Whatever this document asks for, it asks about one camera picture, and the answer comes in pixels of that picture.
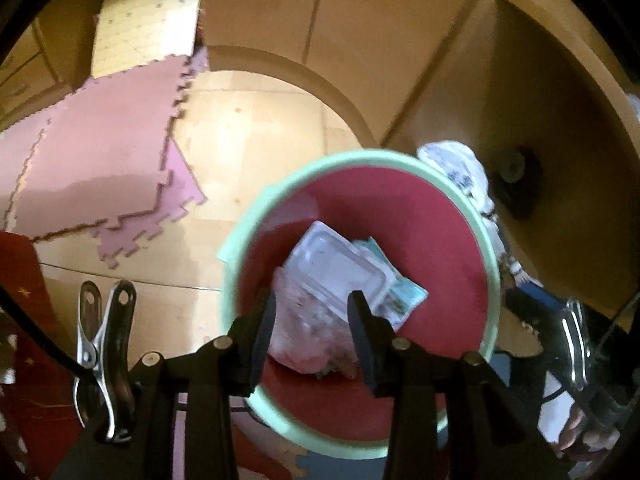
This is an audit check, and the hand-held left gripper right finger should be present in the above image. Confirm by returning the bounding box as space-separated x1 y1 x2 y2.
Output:
346 290 566 480

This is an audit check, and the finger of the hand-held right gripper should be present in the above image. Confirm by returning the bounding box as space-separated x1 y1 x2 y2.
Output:
502 284 563 333

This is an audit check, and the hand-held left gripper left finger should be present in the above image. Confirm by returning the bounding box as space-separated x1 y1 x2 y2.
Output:
130 287 277 480

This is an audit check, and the white plastic bag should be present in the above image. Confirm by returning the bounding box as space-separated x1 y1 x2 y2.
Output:
267 267 363 378
416 141 508 261

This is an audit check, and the teal snack bag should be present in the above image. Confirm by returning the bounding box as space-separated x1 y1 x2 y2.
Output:
352 237 430 333

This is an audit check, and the white plastic tray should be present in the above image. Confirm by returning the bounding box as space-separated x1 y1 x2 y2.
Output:
285 220 396 321

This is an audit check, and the green-rimmed red bin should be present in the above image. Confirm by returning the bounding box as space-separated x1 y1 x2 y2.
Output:
217 149 502 461

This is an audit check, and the person's right hand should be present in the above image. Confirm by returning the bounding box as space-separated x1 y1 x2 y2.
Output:
552 402 623 463

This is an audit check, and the metal spring clip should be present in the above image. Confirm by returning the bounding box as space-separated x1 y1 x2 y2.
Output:
560 299 596 392
72 280 138 443

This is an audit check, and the blue foam floor mat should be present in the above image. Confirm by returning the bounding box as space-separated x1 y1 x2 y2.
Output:
292 445 396 480

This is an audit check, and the mauve foam floor mat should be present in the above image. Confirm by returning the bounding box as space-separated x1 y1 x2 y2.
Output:
97 135 208 271

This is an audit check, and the red patterned cloth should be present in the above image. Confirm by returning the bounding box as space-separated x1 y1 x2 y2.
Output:
0 232 191 480

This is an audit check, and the pink foam floor mat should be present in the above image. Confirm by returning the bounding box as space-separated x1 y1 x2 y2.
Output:
0 52 211 241

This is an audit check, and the wooden cabinet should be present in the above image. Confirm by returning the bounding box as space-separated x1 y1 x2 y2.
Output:
200 0 501 151

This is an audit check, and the yellow patterned mat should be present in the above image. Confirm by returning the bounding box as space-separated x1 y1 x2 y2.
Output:
90 0 206 78

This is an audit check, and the wooden desk with drawers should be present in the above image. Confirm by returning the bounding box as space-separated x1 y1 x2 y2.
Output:
0 20 66 111

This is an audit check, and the black cable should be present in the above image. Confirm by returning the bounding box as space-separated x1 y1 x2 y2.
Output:
0 282 96 386

